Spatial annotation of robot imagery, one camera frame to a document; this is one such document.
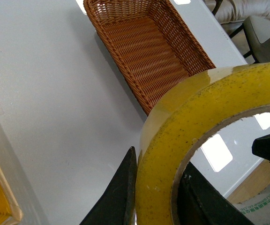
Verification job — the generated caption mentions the brown wicker basket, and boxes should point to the brown wicker basket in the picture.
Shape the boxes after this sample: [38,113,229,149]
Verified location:
[83,0,215,114]

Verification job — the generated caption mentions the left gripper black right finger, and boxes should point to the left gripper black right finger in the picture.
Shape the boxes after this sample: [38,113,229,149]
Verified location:
[177,131,270,225]

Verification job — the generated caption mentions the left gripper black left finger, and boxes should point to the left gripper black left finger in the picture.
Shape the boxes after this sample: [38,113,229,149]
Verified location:
[80,146,137,225]

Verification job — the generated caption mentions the yellow clear tape roll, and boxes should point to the yellow clear tape roll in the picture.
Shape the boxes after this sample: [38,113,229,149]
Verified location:
[135,63,270,225]

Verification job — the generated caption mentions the right grey upholstered chair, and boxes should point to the right grey upholstered chair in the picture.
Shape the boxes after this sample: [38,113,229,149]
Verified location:
[228,15,270,64]

